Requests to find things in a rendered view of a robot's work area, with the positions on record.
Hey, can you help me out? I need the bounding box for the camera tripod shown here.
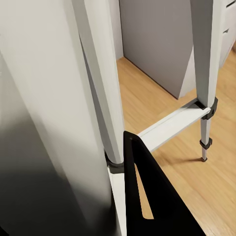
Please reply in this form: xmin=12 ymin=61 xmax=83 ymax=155
xmin=0 ymin=0 xmax=227 ymax=236

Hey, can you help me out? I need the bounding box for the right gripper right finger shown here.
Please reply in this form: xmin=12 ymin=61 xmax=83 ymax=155
xmin=123 ymin=131 xmax=206 ymax=236

